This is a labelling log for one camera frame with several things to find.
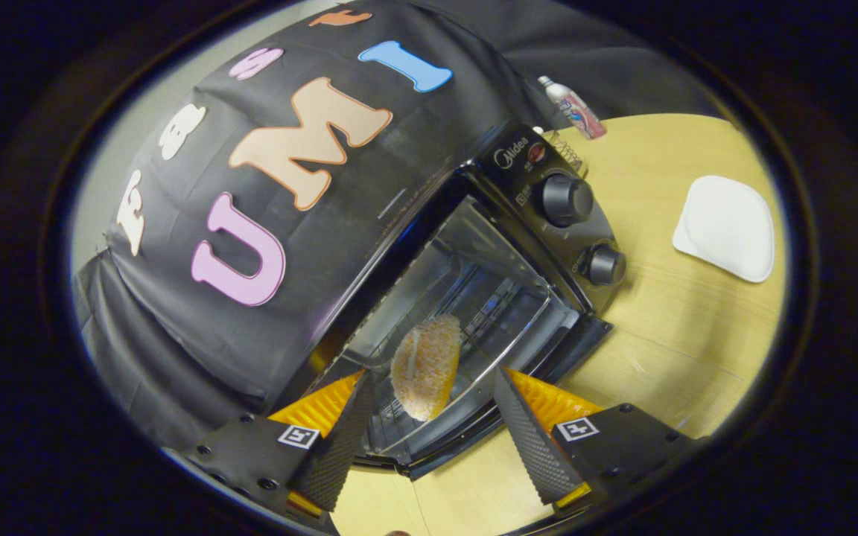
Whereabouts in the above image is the black backdrop cloth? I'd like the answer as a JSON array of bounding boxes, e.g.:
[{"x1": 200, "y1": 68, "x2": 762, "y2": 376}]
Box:
[{"x1": 75, "y1": 0, "x2": 724, "y2": 451}]

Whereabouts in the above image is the white plate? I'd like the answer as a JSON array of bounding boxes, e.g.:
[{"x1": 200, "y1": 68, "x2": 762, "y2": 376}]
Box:
[{"x1": 672, "y1": 175, "x2": 776, "y2": 284}]

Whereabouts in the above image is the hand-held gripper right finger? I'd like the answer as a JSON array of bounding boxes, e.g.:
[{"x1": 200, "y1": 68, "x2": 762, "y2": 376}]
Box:
[{"x1": 492, "y1": 366, "x2": 698, "y2": 514}]

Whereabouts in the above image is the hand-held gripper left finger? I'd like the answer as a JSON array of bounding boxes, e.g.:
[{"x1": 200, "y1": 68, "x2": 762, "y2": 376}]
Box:
[{"x1": 172, "y1": 369, "x2": 376, "y2": 533}]

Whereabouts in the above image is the pink white bottle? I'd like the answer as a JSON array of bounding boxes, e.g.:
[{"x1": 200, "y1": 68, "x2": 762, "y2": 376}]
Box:
[{"x1": 537, "y1": 74, "x2": 608, "y2": 141}]

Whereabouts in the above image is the black toaster oven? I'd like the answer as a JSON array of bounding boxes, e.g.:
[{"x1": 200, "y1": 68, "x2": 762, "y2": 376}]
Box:
[{"x1": 273, "y1": 123, "x2": 629, "y2": 481}]

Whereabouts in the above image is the breaded food patty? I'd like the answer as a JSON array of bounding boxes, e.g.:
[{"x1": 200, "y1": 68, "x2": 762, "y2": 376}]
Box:
[{"x1": 390, "y1": 314, "x2": 463, "y2": 422}]

